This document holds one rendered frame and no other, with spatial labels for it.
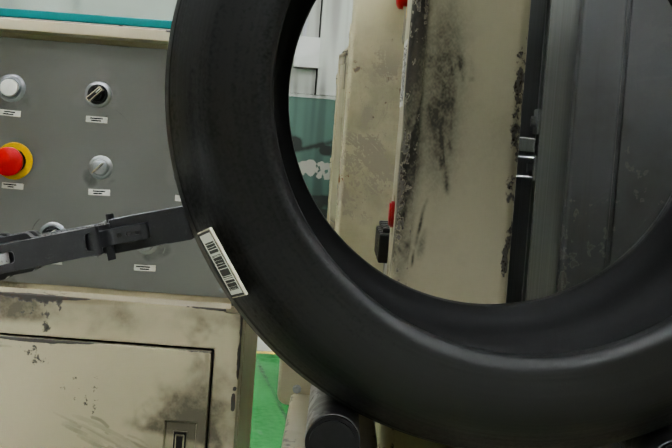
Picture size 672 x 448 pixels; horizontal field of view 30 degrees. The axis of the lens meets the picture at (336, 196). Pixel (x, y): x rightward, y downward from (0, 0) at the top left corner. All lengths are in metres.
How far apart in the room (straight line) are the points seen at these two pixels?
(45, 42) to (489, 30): 0.68
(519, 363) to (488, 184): 0.42
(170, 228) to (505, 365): 0.32
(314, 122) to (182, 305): 8.66
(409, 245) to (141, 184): 0.51
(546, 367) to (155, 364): 0.83
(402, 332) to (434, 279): 0.40
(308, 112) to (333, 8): 0.89
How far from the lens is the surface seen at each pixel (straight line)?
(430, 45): 1.37
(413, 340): 0.98
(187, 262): 1.75
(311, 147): 10.34
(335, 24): 10.47
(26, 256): 1.08
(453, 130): 1.37
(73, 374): 1.75
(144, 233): 1.09
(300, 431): 1.21
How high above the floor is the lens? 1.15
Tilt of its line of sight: 3 degrees down
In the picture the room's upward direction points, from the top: 4 degrees clockwise
